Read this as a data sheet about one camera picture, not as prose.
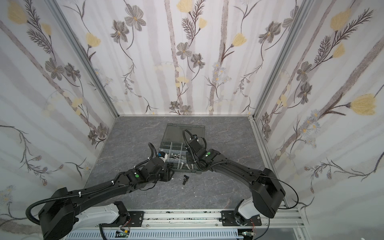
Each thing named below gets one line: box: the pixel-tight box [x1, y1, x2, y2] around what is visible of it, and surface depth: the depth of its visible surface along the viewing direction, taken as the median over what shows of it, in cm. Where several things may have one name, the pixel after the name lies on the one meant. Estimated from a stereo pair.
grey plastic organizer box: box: [159, 123, 205, 173], surface depth 99 cm
